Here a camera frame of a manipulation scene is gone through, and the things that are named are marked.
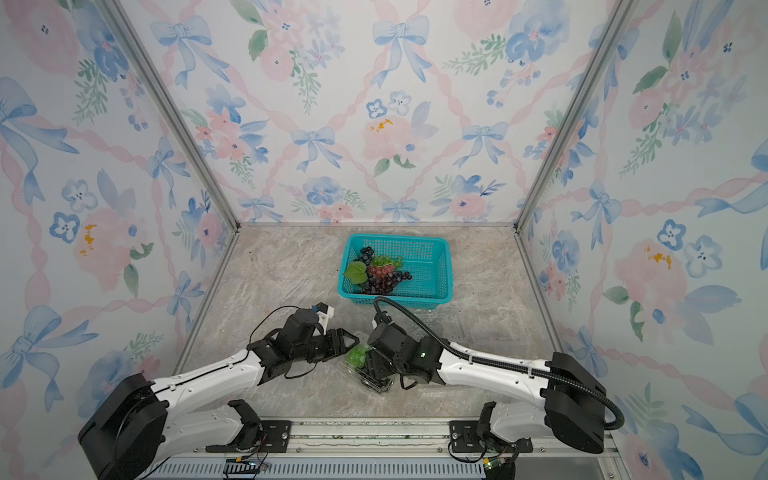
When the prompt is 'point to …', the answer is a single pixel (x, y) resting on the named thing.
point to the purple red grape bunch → (381, 279)
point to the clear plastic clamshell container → (358, 374)
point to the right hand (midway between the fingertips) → (363, 350)
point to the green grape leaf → (355, 270)
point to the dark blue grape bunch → (366, 255)
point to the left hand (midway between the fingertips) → (356, 342)
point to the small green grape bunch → (381, 260)
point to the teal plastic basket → (428, 260)
